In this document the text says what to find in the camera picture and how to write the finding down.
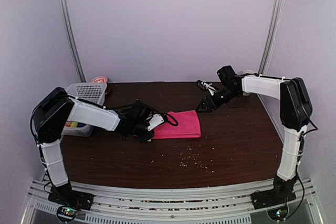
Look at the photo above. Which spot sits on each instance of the beige printed mug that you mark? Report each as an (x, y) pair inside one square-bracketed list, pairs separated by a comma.
[(248, 72)]

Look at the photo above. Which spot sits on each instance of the aluminium post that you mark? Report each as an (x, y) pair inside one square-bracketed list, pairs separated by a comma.
[(270, 39), (71, 40)]

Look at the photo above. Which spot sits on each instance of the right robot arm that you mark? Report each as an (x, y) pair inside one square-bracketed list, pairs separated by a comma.
[(295, 110)]

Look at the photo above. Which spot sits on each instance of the pink towel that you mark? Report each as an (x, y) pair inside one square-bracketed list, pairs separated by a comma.
[(181, 125)]

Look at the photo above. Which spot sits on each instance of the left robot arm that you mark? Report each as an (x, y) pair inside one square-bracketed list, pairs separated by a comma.
[(49, 118)]

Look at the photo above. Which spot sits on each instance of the left aluminium post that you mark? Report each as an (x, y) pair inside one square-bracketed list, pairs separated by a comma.
[(71, 40)]

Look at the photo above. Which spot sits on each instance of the white plastic basket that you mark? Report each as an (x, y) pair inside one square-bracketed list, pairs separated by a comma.
[(93, 92)]

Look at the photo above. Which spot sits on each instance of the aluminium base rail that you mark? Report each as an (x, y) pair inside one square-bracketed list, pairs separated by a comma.
[(221, 204)]

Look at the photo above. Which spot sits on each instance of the blue rolled towel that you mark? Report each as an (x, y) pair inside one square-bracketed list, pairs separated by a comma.
[(83, 124)]

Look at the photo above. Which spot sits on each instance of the right aluminium post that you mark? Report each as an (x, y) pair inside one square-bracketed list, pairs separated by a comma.
[(270, 39)]

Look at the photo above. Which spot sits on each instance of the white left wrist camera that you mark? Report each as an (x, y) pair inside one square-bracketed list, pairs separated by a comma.
[(155, 121)]

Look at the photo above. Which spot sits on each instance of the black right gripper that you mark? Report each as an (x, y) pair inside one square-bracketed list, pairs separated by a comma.
[(206, 100)]

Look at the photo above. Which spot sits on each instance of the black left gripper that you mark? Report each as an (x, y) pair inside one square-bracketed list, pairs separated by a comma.
[(144, 138)]

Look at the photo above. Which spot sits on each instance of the orange bunny towel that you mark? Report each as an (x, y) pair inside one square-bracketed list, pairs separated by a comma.
[(68, 124)]

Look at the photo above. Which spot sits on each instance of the red white bowl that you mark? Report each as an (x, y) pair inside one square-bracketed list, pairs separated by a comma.
[(100, 79)]

